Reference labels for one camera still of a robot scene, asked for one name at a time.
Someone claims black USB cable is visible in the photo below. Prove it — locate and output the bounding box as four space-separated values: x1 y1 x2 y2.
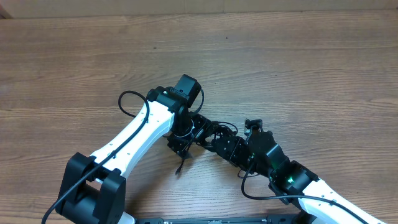
174 121 261 180

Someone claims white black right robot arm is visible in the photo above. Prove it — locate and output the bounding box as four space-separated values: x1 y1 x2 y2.
205 130 382 223

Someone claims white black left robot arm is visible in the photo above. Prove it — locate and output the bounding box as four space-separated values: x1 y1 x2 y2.
42 75 203 223

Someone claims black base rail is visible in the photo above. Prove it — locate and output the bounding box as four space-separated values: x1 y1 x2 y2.
136 212 316 224

